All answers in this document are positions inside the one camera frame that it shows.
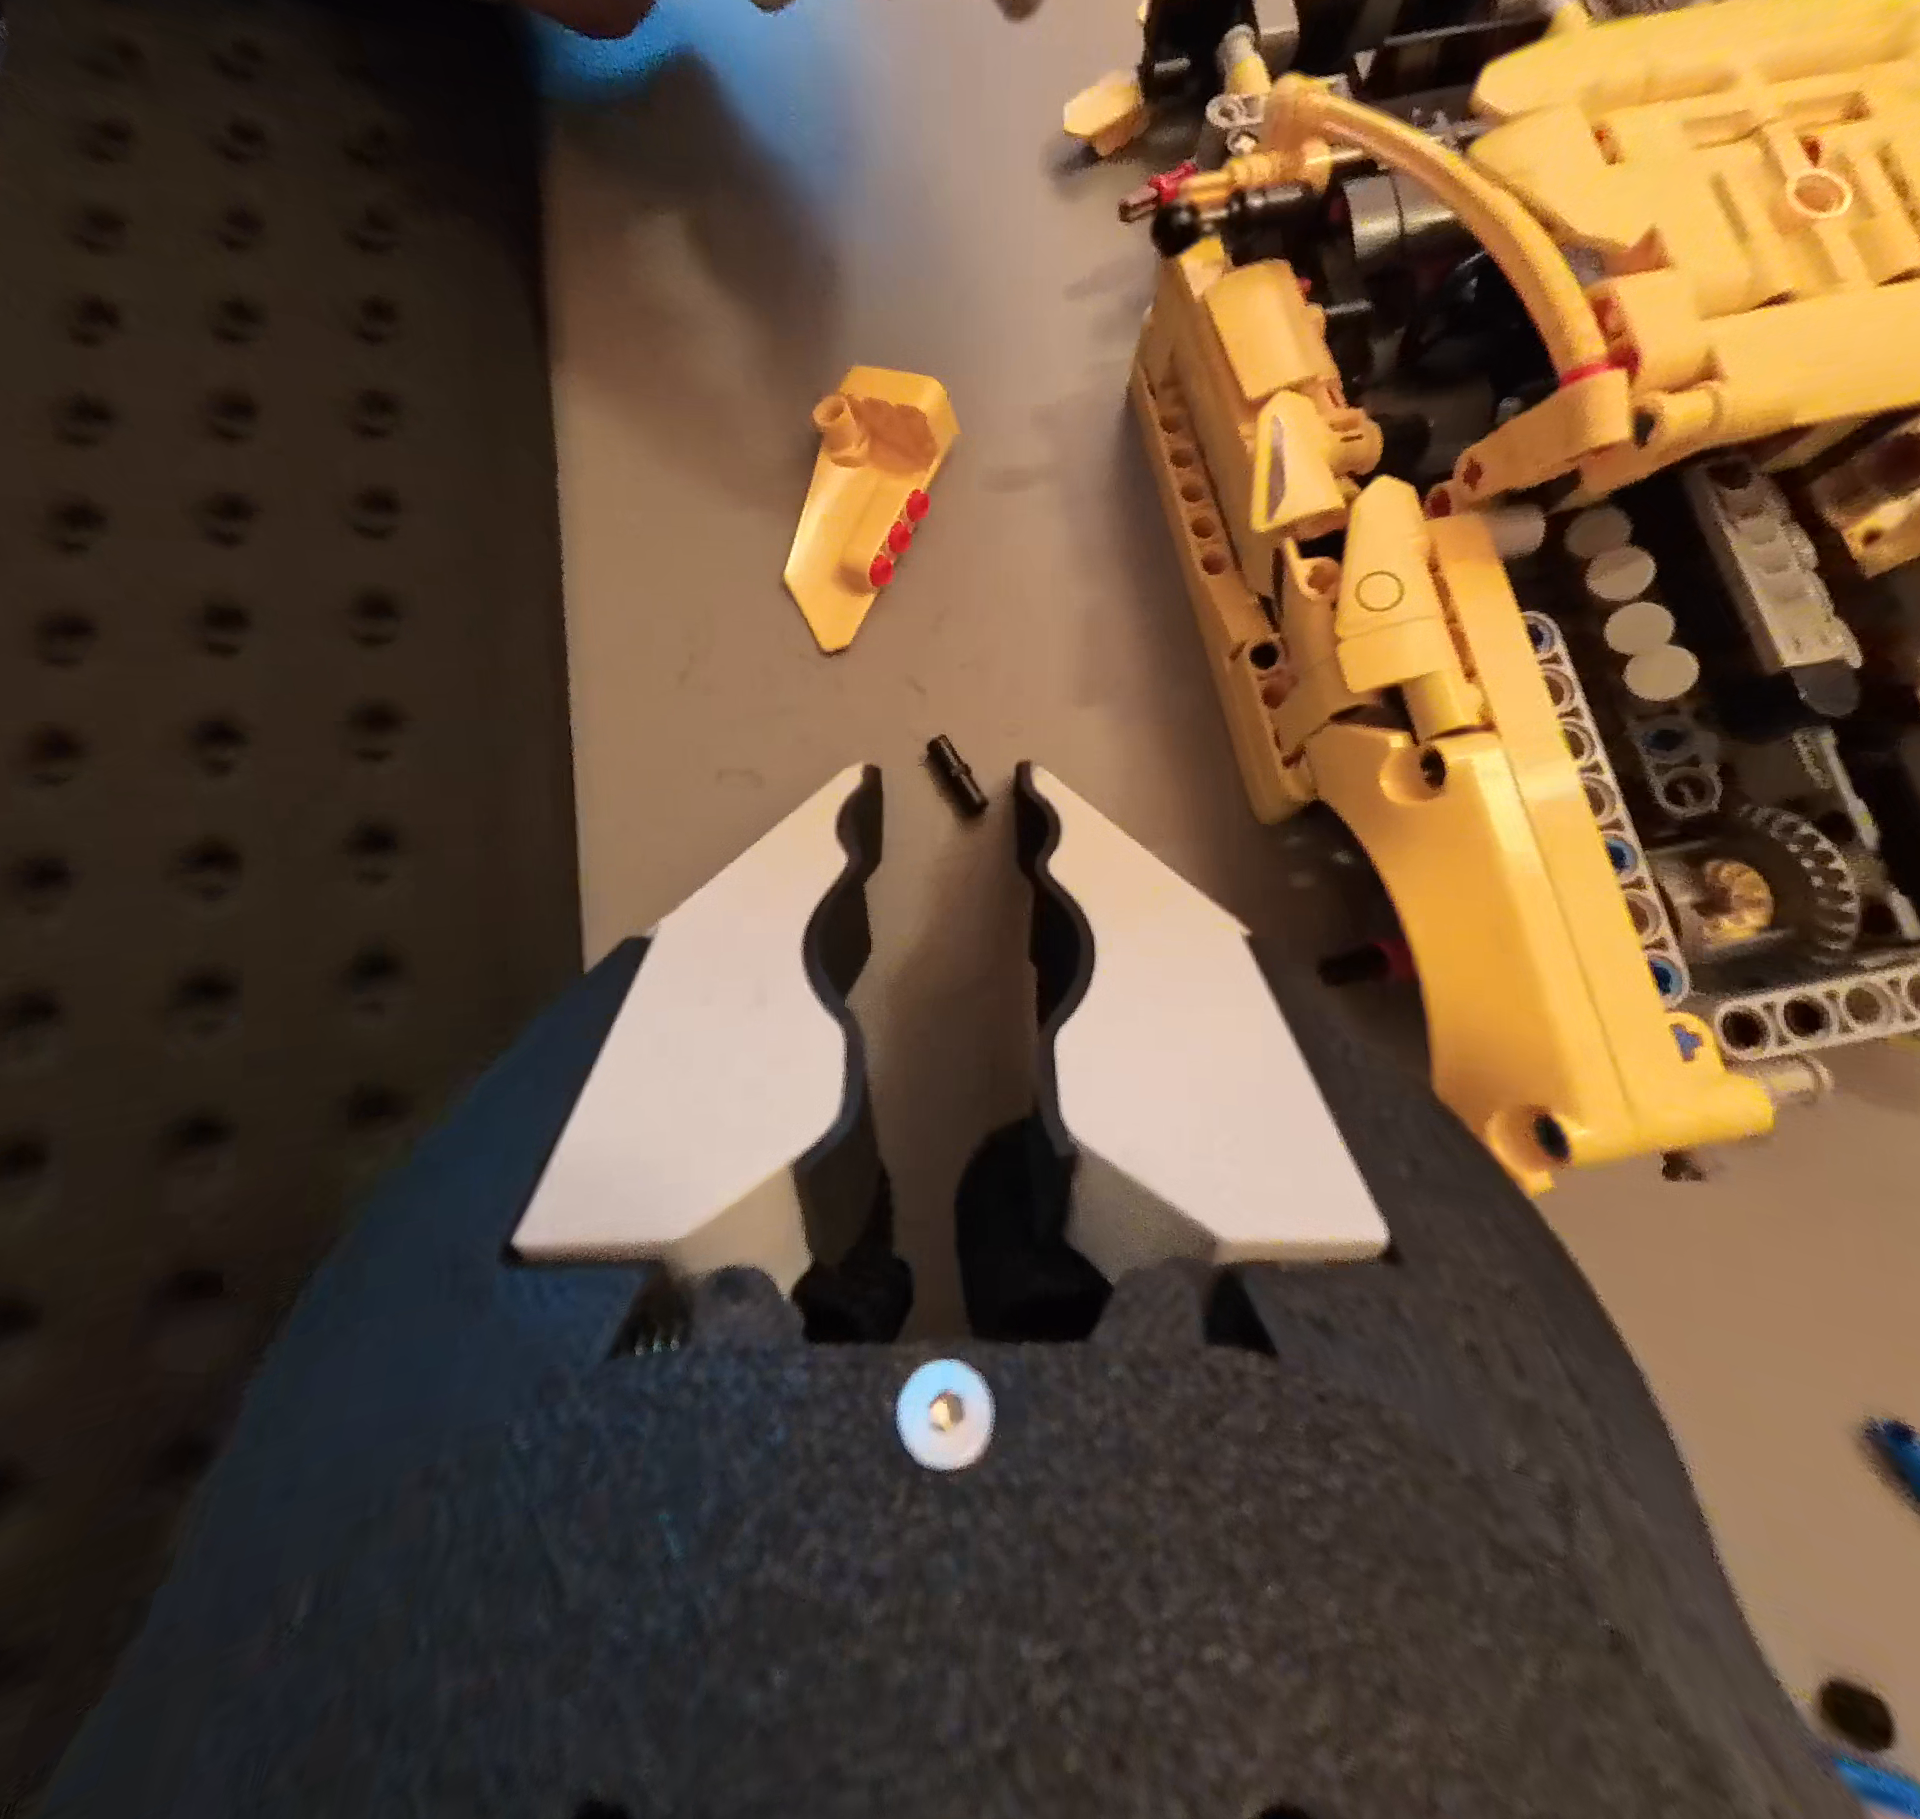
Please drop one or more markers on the dark perforated panel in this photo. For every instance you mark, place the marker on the dark perforated panel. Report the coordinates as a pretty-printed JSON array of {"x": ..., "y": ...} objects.
[{"x": 224, "y": 649}]

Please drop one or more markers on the yellow brick car model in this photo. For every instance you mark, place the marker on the yellow brick car model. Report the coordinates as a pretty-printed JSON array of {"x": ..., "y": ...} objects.
[{"x": 1500, "y": 859}]

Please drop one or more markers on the grey desk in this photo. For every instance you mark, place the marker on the grey desk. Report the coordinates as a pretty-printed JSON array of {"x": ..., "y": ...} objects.
[{"x": 1019, "y": 604}]

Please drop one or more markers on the black round bush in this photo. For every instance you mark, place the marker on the black round bush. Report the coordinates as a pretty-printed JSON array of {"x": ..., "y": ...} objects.
[{"x": 1855, "y": 1715}]

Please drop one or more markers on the black connector pin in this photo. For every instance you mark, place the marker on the black connector pin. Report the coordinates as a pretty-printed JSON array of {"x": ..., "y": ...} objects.
[{"x": 956, "y": 773}]

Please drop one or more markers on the short blue pin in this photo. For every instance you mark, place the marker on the short blue pin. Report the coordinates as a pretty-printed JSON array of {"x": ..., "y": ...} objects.
[{"x": 1897, "y": 1452}]

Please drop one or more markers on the yellow panel with red pins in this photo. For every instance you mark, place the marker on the yellow panel with red pins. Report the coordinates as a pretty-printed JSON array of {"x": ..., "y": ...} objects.
[{"x": 863, "y": 513}]

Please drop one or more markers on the long blue pin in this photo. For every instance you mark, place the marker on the long blue pin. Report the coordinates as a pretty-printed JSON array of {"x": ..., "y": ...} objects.
[{"x": 1883, "y": 1795}]

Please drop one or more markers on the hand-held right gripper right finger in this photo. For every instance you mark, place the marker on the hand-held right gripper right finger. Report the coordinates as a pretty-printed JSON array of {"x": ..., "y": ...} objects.
[{"x": 1199, "y": 1084}]

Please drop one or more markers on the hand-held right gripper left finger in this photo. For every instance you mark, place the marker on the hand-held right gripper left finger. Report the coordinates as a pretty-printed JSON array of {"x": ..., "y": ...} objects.
[{"x": 690, "y": 1084}]

